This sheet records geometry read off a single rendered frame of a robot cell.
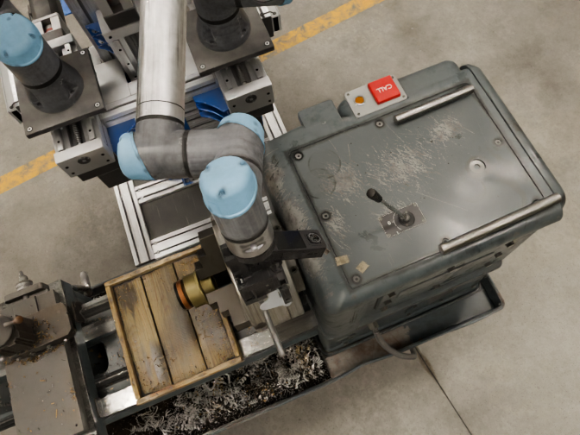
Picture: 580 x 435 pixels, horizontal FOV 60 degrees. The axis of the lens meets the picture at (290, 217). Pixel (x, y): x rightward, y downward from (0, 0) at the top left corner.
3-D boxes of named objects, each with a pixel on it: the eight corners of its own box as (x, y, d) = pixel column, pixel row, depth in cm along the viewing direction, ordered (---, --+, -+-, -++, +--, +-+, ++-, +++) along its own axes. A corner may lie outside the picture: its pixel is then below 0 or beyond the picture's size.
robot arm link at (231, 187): (253, 145, 69) (249, 192, 64) (271, 197, 77) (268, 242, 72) (198, 153, 70) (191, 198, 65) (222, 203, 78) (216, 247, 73)
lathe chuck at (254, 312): (251, 220, 144) (236, 184, 114) (293, 323, 136) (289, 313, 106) (222, 231, 144) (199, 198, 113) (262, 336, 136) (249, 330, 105)
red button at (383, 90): (388, 79, 122) (390, 73, 120) (400, 97, 120) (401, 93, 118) (366, 88, 122) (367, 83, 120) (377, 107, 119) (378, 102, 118)
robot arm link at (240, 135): (192, 110, 78) (181, 160, 71) (263, 107, 77) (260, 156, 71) (202, 148, 84) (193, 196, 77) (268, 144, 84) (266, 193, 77)
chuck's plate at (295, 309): (262, 216, 145) (251, 179, 114) (305, 318, 137) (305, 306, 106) (251, 220, 144) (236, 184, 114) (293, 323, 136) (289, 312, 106)
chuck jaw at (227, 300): (247, 275, 121) (263, 318, 115) (251, 283, 125) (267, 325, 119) (204, 293, 120) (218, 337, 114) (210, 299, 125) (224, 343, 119)
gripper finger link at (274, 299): (263, 312, 94) (250, 287, 87) (292, 300, 95) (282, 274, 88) (267, 326, 92) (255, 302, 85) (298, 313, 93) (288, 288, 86)
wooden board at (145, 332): (204, 247, 150) (200, 243, 147) (244, 362, 138) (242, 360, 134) (109, 286, 148) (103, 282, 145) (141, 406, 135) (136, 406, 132)
